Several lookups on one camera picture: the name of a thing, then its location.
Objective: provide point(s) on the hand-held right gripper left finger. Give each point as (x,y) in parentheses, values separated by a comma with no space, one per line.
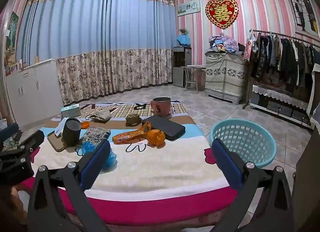
(96,164)

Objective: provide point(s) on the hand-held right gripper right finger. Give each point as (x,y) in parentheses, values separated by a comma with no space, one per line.
(226,164)

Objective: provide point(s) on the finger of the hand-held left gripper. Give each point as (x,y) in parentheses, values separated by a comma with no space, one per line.
(10,130)
(32,139)

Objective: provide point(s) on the blue plastic bag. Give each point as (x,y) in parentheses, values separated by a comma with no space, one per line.
(87,148)

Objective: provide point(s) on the white tissue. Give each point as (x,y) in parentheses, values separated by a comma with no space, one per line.
(60,128)

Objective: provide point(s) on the clear printed wrapper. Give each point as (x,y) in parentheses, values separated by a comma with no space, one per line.
(96,134)

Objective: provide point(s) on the dark cylindrical cup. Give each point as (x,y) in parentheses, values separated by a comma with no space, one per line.
(71,134)

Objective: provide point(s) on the small orange peel piece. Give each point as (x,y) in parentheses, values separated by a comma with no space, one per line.
(85,125)

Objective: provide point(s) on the orange snack bag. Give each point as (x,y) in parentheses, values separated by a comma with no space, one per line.
(127,137)

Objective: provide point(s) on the teal plastic basket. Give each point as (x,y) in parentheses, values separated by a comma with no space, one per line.
(268,155)

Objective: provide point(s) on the beige cloth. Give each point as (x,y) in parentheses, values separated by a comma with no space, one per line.
(101,115)

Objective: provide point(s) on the olive cloth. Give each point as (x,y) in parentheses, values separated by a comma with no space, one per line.
(133,120)

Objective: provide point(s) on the orange mandarin fruit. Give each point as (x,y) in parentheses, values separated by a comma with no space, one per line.
(153,138)

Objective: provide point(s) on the person's left forearm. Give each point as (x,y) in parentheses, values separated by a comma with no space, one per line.
(18,204)

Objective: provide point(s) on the brown edged pad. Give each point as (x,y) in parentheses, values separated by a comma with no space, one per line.
(53,142)

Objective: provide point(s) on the teal tissue box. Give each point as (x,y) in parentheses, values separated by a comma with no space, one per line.
(70,112)

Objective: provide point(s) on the printed striped blanket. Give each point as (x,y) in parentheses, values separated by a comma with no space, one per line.
(150,167)

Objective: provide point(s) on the white cabinet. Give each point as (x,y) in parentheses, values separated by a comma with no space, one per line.
(37,84)

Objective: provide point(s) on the grey plastic cabinet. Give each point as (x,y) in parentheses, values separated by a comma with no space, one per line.
(222,97)

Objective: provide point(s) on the black zip case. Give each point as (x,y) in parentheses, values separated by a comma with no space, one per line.
(165,127)

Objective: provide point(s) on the low glass door cabinet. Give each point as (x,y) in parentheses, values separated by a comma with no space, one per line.
(275,108)

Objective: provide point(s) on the brown wooden cabinet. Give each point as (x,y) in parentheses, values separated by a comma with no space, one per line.
(307,177)

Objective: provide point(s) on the pink cartoon cup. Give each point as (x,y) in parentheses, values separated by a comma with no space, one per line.
(161,108)

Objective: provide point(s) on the white lace cloth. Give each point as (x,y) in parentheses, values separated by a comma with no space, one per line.
(275,91)

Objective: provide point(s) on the patterned cloth cover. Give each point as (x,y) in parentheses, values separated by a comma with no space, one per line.
(225,74)

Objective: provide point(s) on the grey floral fringed cloth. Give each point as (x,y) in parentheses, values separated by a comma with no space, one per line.
(316,119)

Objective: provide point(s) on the grey water dispenser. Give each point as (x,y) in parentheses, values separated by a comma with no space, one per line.
(181,59)

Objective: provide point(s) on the cream bordered cloth cover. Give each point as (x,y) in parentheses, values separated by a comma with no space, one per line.
(314,84)

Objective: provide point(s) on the pink hanging bag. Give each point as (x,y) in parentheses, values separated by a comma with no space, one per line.
(249,46)

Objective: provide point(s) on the row of hanging clothes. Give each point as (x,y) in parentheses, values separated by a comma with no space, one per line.
(280,56)

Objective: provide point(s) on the pile of folded clothes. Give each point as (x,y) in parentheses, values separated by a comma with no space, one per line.
(225,43)

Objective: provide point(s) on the blue floral curtain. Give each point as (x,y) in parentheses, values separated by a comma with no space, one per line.
(100,34)

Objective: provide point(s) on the blue cloth bundle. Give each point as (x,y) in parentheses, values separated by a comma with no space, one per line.
(183,39)

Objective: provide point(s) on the small potted plant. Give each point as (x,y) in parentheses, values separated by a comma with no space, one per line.
(184,31)

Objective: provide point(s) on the metal clothes rack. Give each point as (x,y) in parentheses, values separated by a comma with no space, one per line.
(275,33)

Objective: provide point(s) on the framed black white poster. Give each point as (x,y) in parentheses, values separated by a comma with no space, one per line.
(300,11)

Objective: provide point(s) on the colourful wall poster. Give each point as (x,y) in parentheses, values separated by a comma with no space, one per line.
(12,31)

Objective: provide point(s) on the red heart wall decoration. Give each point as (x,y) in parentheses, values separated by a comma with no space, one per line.
(221,13)

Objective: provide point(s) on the wide animal wall picture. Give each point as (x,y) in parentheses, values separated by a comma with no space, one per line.
(188,7)

